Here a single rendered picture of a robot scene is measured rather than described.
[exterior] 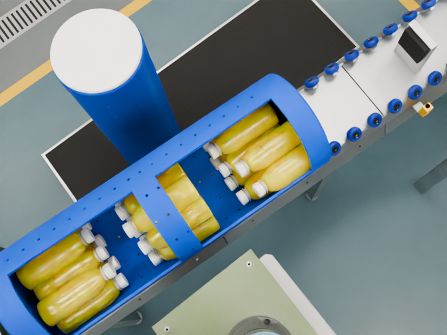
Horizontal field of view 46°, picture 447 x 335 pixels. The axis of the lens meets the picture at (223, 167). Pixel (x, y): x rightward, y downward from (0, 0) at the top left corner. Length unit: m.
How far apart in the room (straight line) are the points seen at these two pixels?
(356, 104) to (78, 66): 0.84
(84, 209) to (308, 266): 1.37
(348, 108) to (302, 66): 0.94
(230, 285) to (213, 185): 0.43
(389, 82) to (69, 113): 1.65
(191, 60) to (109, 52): 0.99
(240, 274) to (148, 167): 0.35
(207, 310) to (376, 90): 0.87
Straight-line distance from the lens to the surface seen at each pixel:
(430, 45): 1.59
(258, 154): 1.32
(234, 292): 1.15
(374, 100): 1.66
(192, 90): 2.49
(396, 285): 2.51
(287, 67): 2.53
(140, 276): 1.46
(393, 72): 1.71
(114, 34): 1.64
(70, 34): 1.68
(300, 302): 1.28
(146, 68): 1.65
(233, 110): 1.30
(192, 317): 1.16
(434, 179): 2.40
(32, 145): 2.76
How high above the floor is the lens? 2.42
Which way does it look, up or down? 75 degrees down
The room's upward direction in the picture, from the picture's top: 11 degrees counter-clockwise
